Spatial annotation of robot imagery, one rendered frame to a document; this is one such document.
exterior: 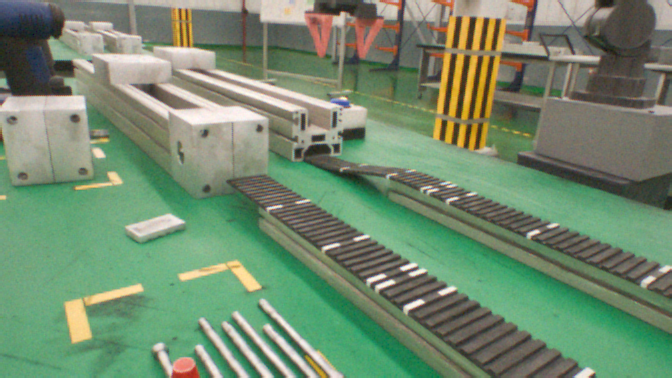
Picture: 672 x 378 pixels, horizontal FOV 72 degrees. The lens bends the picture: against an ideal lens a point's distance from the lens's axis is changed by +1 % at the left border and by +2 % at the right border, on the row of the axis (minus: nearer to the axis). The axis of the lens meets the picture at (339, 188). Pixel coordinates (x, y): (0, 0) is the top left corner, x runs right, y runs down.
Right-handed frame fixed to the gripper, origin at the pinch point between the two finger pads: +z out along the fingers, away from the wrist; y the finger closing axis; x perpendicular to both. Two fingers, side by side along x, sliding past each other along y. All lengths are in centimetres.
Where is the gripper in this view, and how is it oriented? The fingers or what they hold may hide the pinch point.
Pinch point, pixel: (342, 53)
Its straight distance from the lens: 91.6
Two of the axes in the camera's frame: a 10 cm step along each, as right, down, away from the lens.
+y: -8.1, 1.5, -5.7
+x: 5.9, 3.1, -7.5
